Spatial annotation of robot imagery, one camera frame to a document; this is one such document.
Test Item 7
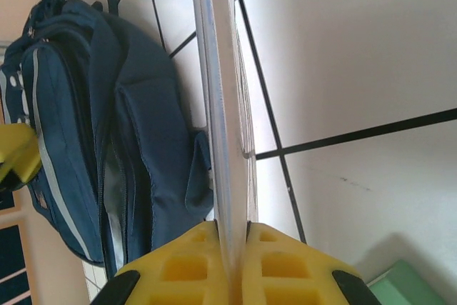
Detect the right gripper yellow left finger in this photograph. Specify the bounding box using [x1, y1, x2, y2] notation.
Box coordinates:
[91, 221, 231, 305]

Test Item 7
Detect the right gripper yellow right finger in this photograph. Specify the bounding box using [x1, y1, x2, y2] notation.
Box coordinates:
[238, 221, 376, 305]

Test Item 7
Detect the navy blue backpack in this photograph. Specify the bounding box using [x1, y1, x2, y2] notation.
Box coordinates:
[0, 0, 217, 281]

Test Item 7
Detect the green white tissue pack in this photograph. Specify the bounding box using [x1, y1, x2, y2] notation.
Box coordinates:
[367, 259, 449, 305]

